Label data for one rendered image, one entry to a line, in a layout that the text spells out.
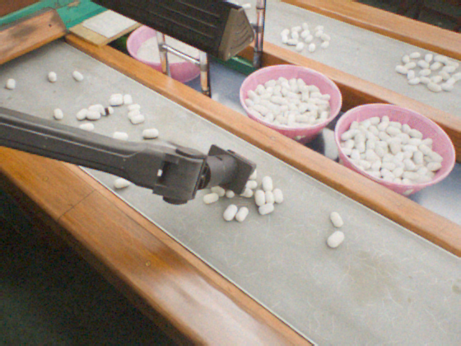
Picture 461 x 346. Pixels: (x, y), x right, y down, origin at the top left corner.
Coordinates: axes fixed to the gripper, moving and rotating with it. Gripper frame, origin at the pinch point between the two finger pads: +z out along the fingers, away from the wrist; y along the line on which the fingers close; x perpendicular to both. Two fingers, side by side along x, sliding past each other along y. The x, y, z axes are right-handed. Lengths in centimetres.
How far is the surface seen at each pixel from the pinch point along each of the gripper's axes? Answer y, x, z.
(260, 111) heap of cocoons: 9.2, -10.2, 17.5
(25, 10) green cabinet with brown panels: 79, -9, -4
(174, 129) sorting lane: 22.1, 1.5, 2.1
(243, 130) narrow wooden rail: 6.8, -5.6, 6.6
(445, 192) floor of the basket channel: -38.9, -11.4, 27.1
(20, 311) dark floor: 60, 94, 5
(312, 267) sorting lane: -23.2, 8.3, -7.6
